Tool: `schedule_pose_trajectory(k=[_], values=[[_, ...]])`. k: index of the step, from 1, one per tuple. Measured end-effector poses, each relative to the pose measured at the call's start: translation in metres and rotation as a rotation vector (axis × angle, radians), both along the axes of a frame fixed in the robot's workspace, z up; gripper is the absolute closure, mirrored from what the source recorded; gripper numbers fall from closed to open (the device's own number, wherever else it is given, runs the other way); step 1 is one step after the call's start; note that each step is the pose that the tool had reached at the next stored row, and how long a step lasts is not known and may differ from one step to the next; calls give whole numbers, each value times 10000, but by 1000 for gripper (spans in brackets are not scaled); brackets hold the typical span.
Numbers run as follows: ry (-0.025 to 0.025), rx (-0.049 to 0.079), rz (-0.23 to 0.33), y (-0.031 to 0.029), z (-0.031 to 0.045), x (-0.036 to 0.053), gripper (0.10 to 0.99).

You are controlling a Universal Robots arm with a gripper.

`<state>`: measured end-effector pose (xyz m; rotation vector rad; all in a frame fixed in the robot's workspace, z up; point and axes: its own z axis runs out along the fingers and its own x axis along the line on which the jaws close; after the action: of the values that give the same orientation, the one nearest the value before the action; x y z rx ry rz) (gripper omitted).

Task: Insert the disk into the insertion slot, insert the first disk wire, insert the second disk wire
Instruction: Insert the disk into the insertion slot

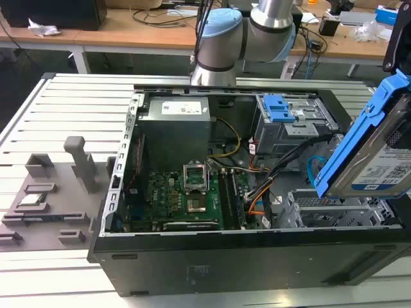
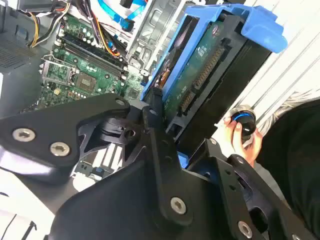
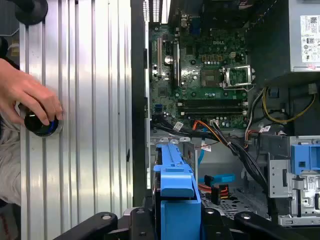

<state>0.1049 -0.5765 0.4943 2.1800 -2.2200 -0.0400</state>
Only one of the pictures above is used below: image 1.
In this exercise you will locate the hard disk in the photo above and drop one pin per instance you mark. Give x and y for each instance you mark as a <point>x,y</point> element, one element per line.
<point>369,154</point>

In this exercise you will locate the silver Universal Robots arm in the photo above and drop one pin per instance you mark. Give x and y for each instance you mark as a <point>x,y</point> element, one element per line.
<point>221,41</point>

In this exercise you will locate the blue disk carrier latch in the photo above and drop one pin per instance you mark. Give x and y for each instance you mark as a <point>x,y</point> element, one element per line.
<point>276,109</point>

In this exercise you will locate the metal disk bay cage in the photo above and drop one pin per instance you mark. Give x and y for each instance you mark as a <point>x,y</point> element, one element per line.
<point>289,134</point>

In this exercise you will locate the blue cardboard box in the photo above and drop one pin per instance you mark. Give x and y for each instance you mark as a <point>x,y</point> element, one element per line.
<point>387,14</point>

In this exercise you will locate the clear plastic bag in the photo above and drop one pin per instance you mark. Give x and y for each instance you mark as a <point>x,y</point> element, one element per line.
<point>369,31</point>

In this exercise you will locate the small black box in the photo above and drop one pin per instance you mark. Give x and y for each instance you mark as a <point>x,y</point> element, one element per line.
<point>329,25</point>

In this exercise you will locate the black RAM slots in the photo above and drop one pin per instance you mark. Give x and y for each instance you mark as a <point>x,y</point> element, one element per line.
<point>232,199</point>

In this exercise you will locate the grey power supply unit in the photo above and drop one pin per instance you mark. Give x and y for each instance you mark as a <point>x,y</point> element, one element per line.
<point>175,110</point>

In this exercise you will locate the CPU socket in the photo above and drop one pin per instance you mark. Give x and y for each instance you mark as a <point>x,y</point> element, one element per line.
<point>196,178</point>

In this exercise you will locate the silver chipset heat sink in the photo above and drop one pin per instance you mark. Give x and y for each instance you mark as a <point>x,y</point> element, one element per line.
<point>196,205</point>

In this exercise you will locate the wooden desk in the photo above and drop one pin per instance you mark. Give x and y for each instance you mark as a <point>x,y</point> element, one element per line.
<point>128,35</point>

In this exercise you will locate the graphics card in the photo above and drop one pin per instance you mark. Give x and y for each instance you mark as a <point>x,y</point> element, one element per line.
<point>192,224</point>

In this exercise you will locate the green motherboard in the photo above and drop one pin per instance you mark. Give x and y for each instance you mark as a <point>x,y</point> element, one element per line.
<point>167,195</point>

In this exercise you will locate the black open PC case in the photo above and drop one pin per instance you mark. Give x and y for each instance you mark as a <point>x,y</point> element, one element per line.
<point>224,260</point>

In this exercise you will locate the large black box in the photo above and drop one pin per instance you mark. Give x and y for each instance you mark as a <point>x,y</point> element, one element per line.
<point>54,13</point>

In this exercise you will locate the crumpled white paper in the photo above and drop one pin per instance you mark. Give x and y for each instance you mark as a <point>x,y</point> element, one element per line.
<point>43,28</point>

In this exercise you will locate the grey parts rack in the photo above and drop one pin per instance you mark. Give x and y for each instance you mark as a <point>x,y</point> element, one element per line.
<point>61,205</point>

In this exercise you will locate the silver CPU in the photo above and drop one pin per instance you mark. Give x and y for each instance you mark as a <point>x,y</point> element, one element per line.
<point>30,199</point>

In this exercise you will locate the RAM stick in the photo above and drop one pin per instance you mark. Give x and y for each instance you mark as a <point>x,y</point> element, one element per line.
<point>38,219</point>

